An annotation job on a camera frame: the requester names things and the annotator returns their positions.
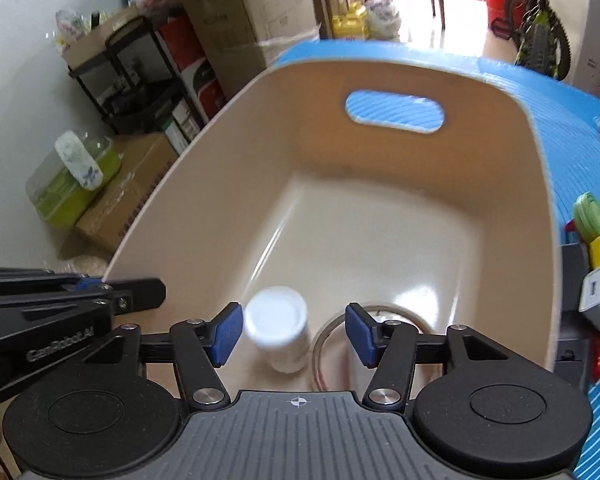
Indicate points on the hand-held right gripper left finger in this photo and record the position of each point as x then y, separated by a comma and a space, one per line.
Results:
226, 335

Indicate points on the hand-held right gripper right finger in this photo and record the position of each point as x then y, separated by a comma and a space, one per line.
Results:
362, 335

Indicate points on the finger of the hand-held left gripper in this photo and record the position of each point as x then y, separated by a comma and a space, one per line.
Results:
87, 283
140, 295

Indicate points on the clear tape roll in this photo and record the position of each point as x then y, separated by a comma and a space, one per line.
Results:
320, 340

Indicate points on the white plastic jar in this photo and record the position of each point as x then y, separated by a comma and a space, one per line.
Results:
277, 317

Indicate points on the beige plastic basket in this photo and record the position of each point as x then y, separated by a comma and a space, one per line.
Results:
380, 210

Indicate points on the clear bag of grain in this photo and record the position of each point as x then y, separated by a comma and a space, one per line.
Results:
82, 266

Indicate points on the lime green plastic container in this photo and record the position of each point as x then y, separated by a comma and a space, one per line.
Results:
60, 200

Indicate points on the brown printed cardboard box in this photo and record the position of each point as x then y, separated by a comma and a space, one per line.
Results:
125, 195

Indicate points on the white patterned cloth roll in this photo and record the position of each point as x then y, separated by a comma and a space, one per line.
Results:
77, 160

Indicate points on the black utility cart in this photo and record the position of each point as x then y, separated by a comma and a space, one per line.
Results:
130, 80

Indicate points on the red white appliance box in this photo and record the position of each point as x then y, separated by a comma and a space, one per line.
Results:
192, 70

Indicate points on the cardboard box with bottles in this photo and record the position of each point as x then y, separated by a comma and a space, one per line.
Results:
95, 40

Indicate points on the plastic wrapped cardboard box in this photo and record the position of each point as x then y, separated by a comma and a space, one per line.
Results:
245, 70

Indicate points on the blue silicone mat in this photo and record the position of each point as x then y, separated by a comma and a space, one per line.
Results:
555, 125

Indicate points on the air purifier cardboard box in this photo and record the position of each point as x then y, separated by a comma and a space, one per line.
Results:
220, 10

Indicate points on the yellow detergent bottle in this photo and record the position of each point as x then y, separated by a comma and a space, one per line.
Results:
350, 22

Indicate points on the white plastic bag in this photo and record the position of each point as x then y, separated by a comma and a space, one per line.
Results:
382, 17

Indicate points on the green bicycle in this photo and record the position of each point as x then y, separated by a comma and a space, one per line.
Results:
540, 35

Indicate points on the red bucket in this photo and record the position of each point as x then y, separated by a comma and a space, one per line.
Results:
497, 10

